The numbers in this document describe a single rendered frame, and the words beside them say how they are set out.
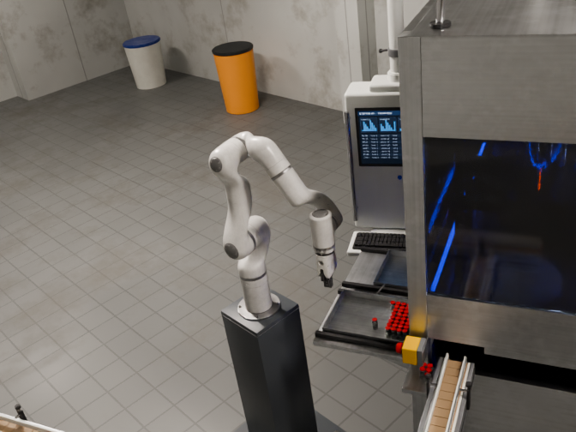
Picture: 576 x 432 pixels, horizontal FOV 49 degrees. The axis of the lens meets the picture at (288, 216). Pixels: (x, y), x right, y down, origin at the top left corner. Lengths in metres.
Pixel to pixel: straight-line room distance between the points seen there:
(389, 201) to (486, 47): 1.60
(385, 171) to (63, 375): 2.32
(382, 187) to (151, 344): 1.84
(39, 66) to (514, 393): 8.28
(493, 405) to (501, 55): 1.30
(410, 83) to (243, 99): 5.56
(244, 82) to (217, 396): 4.37
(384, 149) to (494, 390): 1.28
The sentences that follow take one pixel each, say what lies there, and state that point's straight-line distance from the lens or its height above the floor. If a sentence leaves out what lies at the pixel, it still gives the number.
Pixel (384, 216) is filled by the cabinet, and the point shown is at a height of 0.88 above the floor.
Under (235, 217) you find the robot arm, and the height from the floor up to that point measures 1.36.
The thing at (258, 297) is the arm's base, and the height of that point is 0.95.
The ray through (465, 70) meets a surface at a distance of 1.84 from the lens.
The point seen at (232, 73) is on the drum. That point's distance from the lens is 7.25.
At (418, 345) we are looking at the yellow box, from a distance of 2.32.
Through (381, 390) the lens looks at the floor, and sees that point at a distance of 3.60.
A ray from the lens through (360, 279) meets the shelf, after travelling 2.89.
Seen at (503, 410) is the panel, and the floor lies 0.73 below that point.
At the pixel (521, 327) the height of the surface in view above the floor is 1.13.
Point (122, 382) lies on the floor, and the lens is 3.99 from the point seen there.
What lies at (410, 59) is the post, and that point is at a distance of 1.86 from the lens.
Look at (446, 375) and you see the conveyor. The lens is 2.36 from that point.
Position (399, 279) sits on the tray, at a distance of 2.87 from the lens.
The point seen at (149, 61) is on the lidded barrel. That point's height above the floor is 0.37.
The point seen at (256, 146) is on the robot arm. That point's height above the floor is 1.68.
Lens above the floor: 2.59
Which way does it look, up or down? 30 degrees down
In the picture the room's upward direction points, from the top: 8 degrees counter-clockwise
